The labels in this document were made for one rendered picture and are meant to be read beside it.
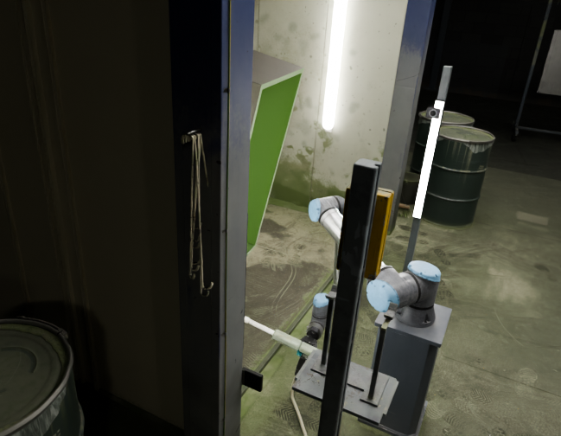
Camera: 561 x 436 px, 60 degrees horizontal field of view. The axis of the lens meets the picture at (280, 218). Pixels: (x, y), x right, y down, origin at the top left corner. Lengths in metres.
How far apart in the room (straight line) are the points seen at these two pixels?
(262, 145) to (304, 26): 1.76
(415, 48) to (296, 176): 1.58
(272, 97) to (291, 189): 2.08
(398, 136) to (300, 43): 1.18
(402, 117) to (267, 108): 1.68
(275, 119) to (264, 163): 0.28
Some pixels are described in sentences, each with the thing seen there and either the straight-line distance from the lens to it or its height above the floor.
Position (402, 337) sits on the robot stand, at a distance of 2.36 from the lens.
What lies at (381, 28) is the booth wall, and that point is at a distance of 4.22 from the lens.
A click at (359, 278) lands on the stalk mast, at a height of 1.33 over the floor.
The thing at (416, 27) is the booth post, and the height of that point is 1.81.
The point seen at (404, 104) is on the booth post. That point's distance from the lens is 4.23.
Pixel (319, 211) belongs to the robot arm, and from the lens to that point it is 2.47.
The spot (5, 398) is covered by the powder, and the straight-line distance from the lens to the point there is 1.75.
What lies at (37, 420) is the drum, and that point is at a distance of 1.67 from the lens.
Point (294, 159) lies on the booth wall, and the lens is 4.69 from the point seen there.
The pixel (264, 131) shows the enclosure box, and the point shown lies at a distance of 2.90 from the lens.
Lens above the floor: 2.02
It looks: 26 degrees down
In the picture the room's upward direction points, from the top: 4 degrees clockwise
